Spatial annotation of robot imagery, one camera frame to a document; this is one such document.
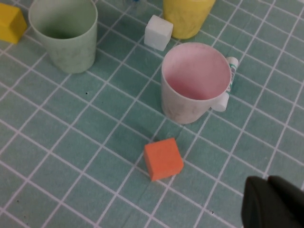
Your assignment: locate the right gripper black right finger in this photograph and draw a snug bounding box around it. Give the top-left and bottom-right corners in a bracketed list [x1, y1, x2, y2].
[268, 175, 304, 213]

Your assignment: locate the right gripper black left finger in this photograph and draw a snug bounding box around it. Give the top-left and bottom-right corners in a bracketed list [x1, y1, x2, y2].
[241, 176, 304, 228]

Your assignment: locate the pink plastic cup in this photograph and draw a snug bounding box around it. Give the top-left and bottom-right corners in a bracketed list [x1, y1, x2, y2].
[161, 42, 232, 124]

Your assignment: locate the yellow plastic cup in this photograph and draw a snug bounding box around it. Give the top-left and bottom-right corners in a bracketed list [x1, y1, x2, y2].
[162, 0, 216, 39]

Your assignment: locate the orange foam cube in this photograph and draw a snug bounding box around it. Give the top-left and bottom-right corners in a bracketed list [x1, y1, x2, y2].
[143, 137, 184, 182]

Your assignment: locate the green white glue stick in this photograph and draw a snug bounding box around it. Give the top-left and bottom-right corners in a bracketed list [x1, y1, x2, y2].
[211, 56, 239, 112]

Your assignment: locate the green checked tablecloth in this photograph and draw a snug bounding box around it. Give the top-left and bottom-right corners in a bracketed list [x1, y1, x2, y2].
[0, 0, 304, 228]

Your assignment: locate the white foam cube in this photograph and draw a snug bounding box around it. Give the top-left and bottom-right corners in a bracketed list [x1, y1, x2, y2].
[143, 14, 173, 51]

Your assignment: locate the green plastic cup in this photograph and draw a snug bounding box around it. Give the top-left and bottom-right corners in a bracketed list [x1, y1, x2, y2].
[28, 0, 98, 74]

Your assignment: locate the yellow foam cube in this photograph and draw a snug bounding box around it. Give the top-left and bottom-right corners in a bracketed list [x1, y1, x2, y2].
[0, 3, 28, 45]

